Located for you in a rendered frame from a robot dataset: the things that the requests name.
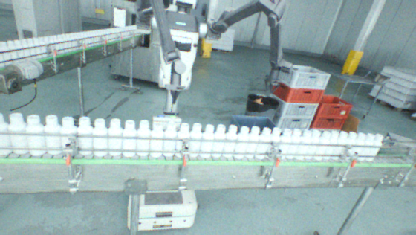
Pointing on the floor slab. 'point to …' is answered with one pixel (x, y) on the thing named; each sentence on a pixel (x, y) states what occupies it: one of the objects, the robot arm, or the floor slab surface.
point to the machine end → (143, 70)
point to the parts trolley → (358, 90)
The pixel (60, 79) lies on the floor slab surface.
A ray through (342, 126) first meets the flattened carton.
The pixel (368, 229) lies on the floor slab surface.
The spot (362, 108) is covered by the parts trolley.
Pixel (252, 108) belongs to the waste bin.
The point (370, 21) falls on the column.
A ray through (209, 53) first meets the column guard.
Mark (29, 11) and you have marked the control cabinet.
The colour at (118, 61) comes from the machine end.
